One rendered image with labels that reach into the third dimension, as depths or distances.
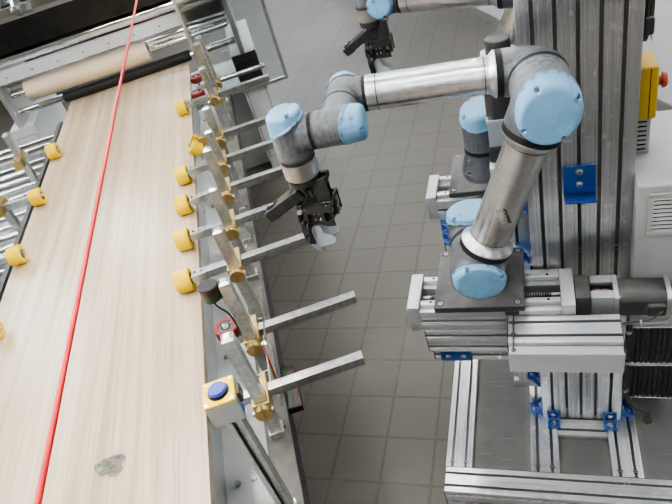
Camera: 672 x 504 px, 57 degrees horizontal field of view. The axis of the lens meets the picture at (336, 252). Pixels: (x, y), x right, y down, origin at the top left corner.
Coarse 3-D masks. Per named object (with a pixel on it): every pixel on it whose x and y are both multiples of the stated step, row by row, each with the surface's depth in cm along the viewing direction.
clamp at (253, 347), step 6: (252, 318) 197; (258, 330) 193; (258, 336) 190; (246, 342) 189; (252, 342) 188; (258, 342) 189; (246, 348) 189; (252, 348) 188; (258, 348) 189; (252, 354) 190; (258, 354) 190
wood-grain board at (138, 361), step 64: (64, 128) 360; (128, 128) 335; (192, 128) 314; (64, 192) 295; (128, 192) 278; (192, 192) 263; (64, 256) 250; (128, 256) 238; (192, 256) 226; (64, 320) 217; (128, 320) 207; (192, 320) 199; (0, 384) 199; (128, 384) 184; (192, 384) 177; (0, 448) 177; (64, 448) 171; (128, 448) 165; (192, 448) 160
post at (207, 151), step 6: (204, 150) 231; (210, 150) 231; (204, 156) 232; (210, 156) 233; (210, 162) 234; (216, 162) 235; (210, 168) 236; (216, 168) 236; (216, 174) 238; (222, 174) 240; (216, 180) 239; (222, 180) 240; (222, 186) 241; (234, 204) 247; (234, 210) 249; (240, 228) 254; (246, 228) 258; (240, 234) 256; (246, 234) 257
